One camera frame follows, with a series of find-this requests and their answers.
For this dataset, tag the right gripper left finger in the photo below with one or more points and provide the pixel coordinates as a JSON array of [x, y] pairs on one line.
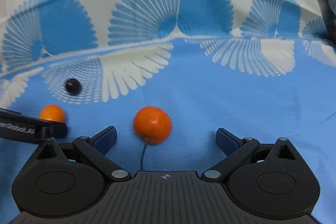
[[61, 179]]

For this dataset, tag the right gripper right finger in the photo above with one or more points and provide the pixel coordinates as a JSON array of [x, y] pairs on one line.
[[264, 179]]

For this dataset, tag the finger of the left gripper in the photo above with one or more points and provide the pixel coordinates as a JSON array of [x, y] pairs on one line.
[[17, 127]]

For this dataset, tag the small yellow-orange tomato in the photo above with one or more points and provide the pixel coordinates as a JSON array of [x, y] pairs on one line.
[[53, 113]]

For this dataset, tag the orange with stem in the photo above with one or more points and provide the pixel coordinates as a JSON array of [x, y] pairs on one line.
[[153, 126]]

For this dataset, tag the blue patterned bed sheet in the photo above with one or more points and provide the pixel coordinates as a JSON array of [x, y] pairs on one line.
[[259, 68]]

